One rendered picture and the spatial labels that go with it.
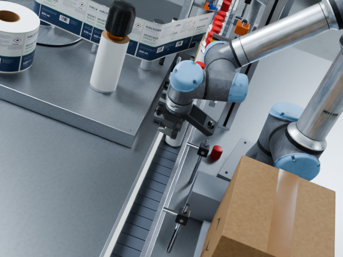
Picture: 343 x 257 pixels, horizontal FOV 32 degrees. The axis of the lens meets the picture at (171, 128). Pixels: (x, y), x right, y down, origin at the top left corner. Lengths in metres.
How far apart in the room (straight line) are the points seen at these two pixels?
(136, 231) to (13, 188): 0.34
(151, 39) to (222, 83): 0.65
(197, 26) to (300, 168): 0.84
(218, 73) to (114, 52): 0.48
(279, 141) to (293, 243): 0.44
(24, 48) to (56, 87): 0.15
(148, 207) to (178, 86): 0.33
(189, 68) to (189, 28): 0.77
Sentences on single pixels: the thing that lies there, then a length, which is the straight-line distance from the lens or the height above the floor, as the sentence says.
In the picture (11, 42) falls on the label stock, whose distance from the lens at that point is 1.87.
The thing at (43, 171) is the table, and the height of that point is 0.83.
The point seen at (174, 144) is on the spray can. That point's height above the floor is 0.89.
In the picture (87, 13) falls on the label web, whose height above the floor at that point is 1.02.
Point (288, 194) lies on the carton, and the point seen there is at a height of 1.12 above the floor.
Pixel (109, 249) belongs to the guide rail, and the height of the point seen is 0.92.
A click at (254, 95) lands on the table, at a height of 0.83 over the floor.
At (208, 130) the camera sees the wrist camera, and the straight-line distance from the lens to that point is 1.61.
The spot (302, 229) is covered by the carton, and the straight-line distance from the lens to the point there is 1.31.
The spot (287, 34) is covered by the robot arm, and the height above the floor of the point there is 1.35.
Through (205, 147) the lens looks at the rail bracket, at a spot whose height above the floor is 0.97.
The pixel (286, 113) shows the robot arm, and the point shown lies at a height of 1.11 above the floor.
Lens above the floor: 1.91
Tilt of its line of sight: 34 degrees down
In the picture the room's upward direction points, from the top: 20 degrees clockwise
